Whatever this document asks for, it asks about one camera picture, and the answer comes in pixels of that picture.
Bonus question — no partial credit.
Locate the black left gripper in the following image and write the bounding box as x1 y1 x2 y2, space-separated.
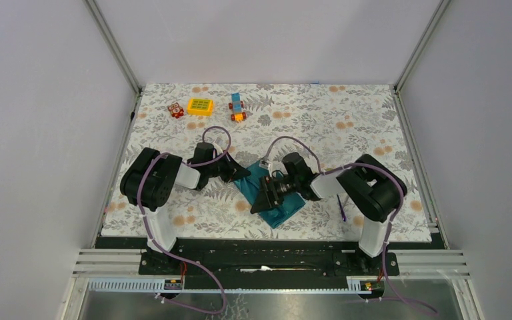
205 149 250 183

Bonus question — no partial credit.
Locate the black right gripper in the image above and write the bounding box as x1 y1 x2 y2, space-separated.
251 175 300 215

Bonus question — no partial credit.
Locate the teal cloth napkin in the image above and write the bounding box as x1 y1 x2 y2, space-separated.
233 162 305 229

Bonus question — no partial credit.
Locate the gold purple spoon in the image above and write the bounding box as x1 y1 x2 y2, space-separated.
337 195 347 222

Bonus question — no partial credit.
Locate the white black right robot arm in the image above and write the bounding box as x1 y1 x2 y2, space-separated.
251 153 407 275

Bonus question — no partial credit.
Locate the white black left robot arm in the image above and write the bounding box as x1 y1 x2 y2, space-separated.
119 142 251 274

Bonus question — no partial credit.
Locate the floral patterned table mat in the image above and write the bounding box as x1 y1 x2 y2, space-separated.
121 83 431 242

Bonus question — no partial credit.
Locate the blue orange toy car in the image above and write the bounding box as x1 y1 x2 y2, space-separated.
229 93 247 122

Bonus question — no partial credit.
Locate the yellow toy brick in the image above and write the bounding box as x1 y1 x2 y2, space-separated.
186 98 214 117

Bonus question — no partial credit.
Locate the red owl toy block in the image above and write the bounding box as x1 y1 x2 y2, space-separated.
168 102 185 119

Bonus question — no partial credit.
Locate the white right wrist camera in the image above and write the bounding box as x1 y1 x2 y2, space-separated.
258 157 273 171

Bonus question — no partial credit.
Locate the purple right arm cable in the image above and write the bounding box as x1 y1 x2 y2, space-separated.
260 135 440 317

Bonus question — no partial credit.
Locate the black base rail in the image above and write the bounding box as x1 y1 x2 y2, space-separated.
95 237 401 293

